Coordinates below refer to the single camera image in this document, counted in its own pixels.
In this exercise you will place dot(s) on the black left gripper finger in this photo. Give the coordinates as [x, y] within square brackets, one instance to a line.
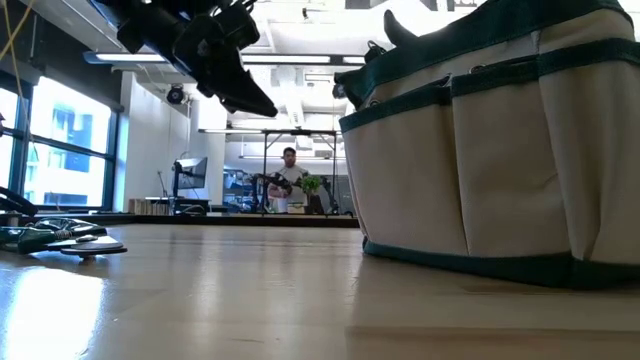
[250, 97]

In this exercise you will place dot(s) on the black background rig frame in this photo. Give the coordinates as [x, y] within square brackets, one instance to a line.
[300, 132]

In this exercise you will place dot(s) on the large window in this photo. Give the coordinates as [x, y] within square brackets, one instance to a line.
[70, 130]

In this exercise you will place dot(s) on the beige green gardening bag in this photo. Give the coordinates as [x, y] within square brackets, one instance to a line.
[500, 175]

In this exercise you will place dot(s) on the black background robot arm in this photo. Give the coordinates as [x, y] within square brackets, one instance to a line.
[331, 195]
[272, 182]

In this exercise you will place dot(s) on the green pruning shears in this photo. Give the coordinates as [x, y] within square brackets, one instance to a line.
[90, 246]

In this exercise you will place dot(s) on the wooden slat crate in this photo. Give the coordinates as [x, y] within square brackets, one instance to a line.
[150, 206]

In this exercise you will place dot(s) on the small green background plant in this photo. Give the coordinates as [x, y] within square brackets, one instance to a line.
[311, 185]

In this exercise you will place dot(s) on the round black ceiling speaker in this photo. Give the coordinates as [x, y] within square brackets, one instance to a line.
[175, 95]

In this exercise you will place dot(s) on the long ceiling light fixture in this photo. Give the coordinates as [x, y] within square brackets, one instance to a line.
[130, 57]

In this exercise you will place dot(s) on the person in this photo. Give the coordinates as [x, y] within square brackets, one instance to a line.
[290, 175]

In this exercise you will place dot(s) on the computer monitor on stand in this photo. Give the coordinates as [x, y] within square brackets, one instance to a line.
[192, 172]

